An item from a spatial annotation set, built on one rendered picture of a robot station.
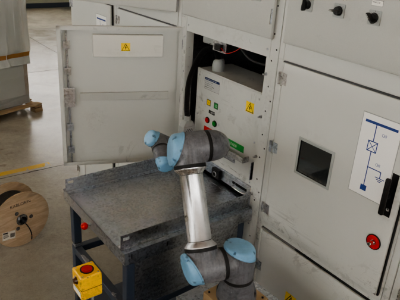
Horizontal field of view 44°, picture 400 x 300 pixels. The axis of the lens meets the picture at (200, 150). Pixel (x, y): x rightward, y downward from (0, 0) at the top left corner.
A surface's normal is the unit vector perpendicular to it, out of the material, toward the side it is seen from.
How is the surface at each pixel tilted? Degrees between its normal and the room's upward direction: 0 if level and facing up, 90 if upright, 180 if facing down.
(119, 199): 0
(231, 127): 90
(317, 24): 90
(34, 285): 0
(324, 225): 90
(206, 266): 60
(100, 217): 0
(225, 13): 90
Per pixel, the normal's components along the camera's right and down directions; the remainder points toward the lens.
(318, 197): -0.80, 0.20
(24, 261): 0.06, -0.91
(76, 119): 0.25, 0.41
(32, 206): 0.73, 0.32
